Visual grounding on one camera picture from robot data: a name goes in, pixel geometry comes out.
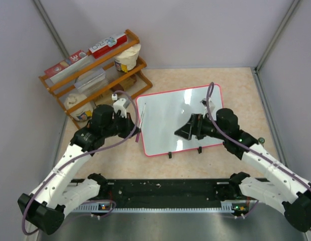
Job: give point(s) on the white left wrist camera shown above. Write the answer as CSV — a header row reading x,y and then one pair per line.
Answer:
x,y
120,106

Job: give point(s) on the red white foil box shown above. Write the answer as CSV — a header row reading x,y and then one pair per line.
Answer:
x,y
107,44

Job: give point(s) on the clear tape roll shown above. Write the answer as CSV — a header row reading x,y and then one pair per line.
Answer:
x,y
261,140

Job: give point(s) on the white bag upper shelf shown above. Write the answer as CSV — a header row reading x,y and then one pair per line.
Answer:
x,y
127,60

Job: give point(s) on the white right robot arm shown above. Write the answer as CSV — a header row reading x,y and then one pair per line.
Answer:
x,y
284,190

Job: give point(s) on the pink-framed whiteboard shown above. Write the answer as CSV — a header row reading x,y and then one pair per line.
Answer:
x,y
163,113

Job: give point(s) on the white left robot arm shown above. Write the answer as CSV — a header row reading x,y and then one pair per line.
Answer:
x,y
48,205

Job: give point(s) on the magenta-capped whiteboard marker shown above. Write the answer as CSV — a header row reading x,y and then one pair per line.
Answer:
x,y
140,124

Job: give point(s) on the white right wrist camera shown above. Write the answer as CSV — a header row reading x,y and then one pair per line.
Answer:
x,y
209,106

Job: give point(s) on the brown cardboard box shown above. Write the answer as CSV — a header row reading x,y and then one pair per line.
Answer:
x,y
104,98

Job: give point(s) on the red grey wrap box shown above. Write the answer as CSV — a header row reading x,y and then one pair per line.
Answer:
x,y
68,66

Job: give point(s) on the orange wooden shelf rack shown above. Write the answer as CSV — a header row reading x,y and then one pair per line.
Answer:
x,y
79,106

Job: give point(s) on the grey slotted cable duct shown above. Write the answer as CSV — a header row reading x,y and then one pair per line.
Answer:
x,y
98,208

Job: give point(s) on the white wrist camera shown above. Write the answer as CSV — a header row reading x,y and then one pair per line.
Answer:
x,y
209,106
120,106

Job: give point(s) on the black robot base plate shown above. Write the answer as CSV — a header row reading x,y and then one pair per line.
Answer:
x,y
168,192

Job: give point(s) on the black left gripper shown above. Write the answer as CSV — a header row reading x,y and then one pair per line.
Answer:
x,y
129,124

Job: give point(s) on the silver foil box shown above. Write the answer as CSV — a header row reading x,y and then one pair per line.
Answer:
x,y
90,80

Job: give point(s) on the dark brown small box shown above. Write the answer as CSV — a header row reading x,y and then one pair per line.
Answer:
x,y
125,84

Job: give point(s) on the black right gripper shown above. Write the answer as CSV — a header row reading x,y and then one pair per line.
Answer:
x,y
193,127

